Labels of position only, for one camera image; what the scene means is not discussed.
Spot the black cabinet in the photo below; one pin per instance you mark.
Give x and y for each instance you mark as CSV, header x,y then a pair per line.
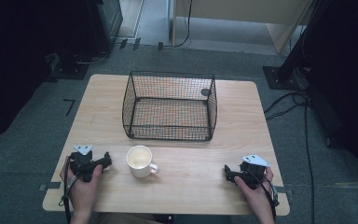
x,y
107,21

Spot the person's left hand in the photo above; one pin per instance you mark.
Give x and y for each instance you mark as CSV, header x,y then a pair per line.
x,y
82,196

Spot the person's right hand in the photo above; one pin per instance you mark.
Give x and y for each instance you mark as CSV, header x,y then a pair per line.
x,y
256,199

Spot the black floor base plate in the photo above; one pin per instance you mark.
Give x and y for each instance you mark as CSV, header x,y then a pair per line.
x,y
70,70

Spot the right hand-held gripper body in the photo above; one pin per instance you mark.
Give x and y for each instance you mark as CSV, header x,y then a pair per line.
x,y
251,172

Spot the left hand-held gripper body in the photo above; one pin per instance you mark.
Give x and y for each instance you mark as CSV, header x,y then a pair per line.
x,y
82,160

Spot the black stand with base plate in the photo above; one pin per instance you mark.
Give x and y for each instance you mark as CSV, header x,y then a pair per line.
x,y
284,76

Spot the light wooden furniture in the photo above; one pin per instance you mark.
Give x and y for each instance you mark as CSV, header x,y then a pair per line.
x,y
242,12

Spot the white cup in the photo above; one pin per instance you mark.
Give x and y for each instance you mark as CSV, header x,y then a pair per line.
x,y
140,161

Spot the grey tape strip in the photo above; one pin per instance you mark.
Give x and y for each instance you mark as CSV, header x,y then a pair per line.
x,y
48,186
287,191

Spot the black curtain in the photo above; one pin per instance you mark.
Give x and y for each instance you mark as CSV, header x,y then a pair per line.
x,y
348,77
18,56

